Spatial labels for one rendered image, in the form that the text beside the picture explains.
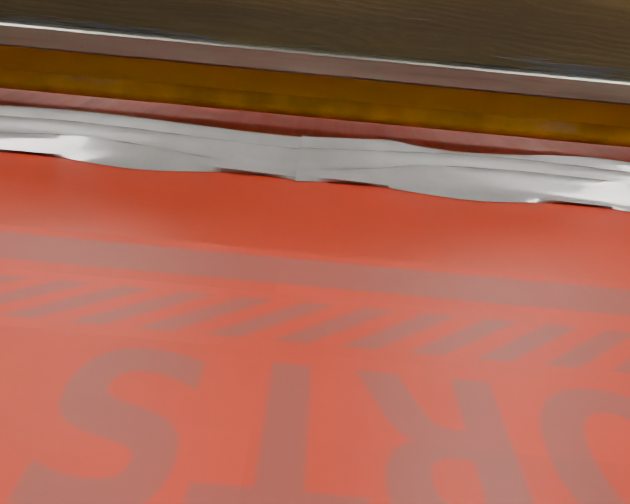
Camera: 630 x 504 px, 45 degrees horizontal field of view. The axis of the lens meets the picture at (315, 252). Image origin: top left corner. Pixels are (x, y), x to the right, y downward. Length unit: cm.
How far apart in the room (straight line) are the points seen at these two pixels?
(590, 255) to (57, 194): 17
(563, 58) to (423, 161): 10
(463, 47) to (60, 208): 21
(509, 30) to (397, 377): 25
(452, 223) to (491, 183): 5
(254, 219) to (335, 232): 3
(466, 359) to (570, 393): 2
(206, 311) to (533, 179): 17
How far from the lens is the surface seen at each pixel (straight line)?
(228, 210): 25
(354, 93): 38
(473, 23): 38
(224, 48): 36
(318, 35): 37
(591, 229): 28
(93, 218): 24
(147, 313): 18
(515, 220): 28
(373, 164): 31
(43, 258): 21
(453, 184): 30
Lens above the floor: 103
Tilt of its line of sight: 21 degrees down
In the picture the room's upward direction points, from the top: 6 degrees clockwise
